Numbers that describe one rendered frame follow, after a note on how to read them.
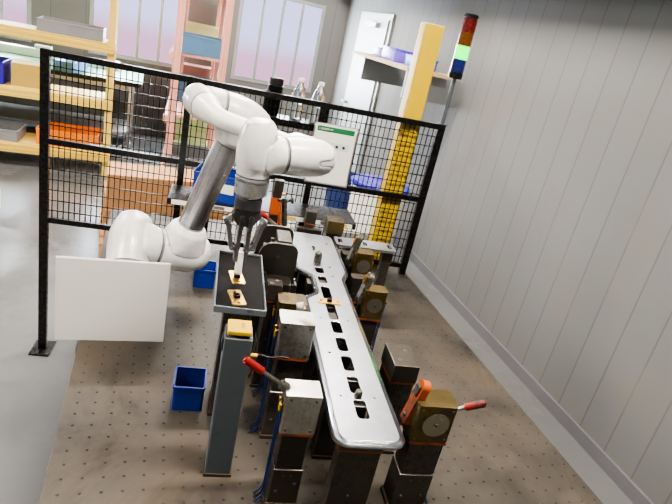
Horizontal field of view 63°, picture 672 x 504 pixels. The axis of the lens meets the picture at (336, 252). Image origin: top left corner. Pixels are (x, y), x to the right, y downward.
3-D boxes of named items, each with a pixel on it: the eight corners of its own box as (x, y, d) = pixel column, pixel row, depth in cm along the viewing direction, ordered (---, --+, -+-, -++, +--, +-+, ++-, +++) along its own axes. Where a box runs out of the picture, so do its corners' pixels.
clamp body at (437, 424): (432, 514, 155) (470, 410, 142) (386, 513, 152) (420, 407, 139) (423, 490, 163) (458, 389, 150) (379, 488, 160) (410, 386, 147)
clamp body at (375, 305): (374, 373, 214) (396, 294, 202) (345, 371, 212) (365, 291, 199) (371, 363, 220) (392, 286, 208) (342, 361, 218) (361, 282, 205)
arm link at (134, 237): (98, 268, 210) (104, 215, 218) (146, 275, 221) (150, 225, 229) (112, 255, 198) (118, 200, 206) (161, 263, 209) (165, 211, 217)
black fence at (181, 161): (383, 382, 333) (455, 128, 277) (28, 355, 290) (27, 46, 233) (378, 369, 346) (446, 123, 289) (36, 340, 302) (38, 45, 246)
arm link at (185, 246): (145, 251, 227) (195, 260, 240) (152, 275, 216) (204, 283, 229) (219, 81, 198) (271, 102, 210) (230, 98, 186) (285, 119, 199)
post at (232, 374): (230, 477, 152) (254, 342, 136) (202, 476, 150) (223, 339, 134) (231, 457, 159) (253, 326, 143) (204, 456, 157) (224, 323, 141)
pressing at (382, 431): (418, 451, 134) (419, 446, 134) (328, 446, 129) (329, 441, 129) (332, 238, 259) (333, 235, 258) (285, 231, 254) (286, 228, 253)
